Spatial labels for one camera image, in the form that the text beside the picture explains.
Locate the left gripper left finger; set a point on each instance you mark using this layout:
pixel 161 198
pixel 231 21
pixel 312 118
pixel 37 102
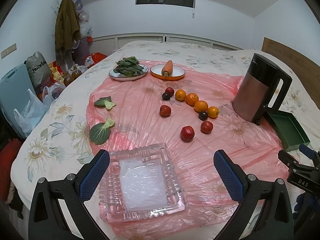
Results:
pixel 46 218

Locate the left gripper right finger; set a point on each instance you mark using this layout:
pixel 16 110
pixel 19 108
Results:
pixel 275 219

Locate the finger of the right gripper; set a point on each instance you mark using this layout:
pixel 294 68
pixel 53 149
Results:
pixel 306 151
pixel 288 160

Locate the red apple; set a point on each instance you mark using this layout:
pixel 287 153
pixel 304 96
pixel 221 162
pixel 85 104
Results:
pixel 170 91
pixel 187 133
pixel 165 111
pixel 206 127

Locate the orange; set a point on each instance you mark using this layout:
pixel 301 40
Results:
pixel 180 95
pixel 191 99
pixel 213 112
pixel 200 106

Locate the dark plum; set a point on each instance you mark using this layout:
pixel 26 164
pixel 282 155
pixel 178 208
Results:
pixel 166 96
pixel 203 115

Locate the green tray box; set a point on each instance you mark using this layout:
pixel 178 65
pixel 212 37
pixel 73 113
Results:
pixel 288 130

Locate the wooden headboard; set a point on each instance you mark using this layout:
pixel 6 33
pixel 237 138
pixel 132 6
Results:
pixel 307 71

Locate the pink plastic sheet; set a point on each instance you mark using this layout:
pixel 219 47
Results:
pixel 138 124

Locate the clear glass square dish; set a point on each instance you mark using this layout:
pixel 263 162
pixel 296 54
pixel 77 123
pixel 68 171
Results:
pixel 140 184

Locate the bok choy leaf near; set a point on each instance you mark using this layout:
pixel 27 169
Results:
pixel 100 132

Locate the bok choy leaf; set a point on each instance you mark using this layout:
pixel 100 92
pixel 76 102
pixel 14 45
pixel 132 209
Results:
pixel 100 132
pixel 105 102

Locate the white plastic bag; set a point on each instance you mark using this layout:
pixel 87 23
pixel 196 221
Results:
pixel 31 115

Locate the bok choy leaf far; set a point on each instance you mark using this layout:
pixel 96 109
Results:
pixel 105 102

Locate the light blue suitcase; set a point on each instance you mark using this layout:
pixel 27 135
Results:
pixel 14 94

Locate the orange carrot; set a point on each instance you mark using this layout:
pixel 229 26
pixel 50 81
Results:
pixel 167 69

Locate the grey bag with lettering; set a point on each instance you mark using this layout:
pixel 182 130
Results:
pixel 37 68

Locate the orange rimmed white plate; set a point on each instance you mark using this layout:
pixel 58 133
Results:
pixel 177 73

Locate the white plate with greens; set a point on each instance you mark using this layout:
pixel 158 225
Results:
pixel 121 77

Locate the pile of green leaves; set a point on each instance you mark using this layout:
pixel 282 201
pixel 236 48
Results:
pixel 129 67

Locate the purple bin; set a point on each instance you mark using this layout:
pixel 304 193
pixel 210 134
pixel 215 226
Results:
pixel 81 52

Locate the olive hanging coat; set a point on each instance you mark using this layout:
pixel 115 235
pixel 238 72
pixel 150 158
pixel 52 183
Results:
pixel 67 26

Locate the small white fan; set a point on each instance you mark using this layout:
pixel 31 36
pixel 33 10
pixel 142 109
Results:
pixel 78 6

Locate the wall switch panel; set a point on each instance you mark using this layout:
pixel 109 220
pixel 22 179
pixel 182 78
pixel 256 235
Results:
pixel 8 51

